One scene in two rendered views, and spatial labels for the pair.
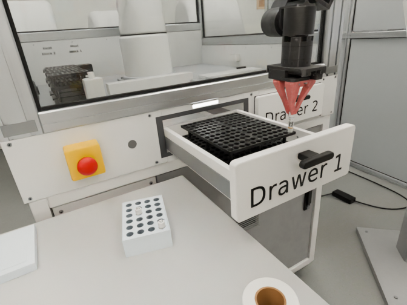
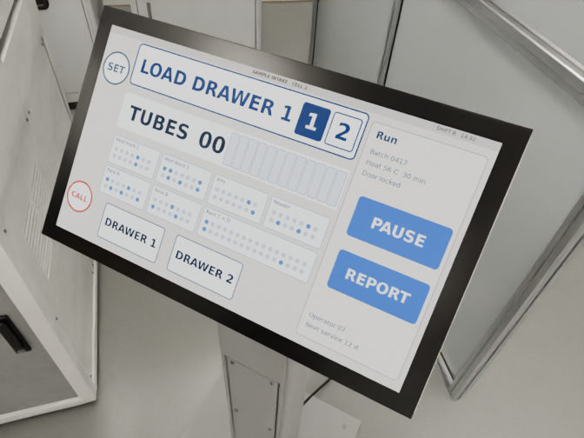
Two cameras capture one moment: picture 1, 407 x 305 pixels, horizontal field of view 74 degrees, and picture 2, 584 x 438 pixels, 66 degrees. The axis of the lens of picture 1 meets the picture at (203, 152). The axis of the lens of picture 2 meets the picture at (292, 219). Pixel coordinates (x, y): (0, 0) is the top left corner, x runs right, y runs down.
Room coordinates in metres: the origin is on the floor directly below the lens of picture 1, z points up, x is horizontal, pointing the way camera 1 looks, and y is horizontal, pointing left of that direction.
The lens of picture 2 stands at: (0.56, -1.11, 1.43)
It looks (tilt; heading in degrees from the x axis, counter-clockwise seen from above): 46 degrees down; 9
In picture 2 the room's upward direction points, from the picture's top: 4 degrees clockwise
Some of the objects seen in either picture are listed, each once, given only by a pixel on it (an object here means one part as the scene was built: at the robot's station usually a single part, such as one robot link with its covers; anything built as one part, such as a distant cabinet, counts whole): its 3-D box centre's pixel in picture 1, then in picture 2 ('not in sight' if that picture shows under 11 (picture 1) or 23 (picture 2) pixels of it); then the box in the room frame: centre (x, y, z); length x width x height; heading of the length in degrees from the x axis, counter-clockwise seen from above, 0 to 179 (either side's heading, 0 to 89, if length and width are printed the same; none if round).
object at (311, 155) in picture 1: (311, 157); not in sight; (0.42, -0.18, 0.91); 0.07 x 0.04 x 0.01; 118
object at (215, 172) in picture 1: (232, 141); not in sight; (0.63, -0.07, 0.86); 0.40 x 0.26 x 0.06; 28
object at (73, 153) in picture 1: (85, 160); not in sight; (0.56, 0.26, 0.88); 0.07 x 0.05 x 0.07; 118
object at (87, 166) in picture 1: (86, 165); not in sight; (0.53, 0.25, 0.88); 0.04 x 0.03 x 0.04; 118
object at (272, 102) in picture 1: (291, 106); not in sight; (0.87, -0.30, 0.87); 0.29 x 0.02 x 0.11; 118
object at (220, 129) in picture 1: (234, 140); not in sight; (0.62, -0.08, 0.87); 0.22 x 0.18 x 0.06; 28
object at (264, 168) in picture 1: (297, 168); not in sight; (0.44, -0.17, 0.87); 0.29 x 0.02 x 0.11; 118
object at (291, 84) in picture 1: (290, 91); not in sight; (0.57, -0.19, 0.99); 0.07 x 0.07 x 0.09; 28
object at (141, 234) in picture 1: (145, 223); not in sight; (0.44, 0.12, 0.78); 0.12 x 0.08 x 0.04; 14
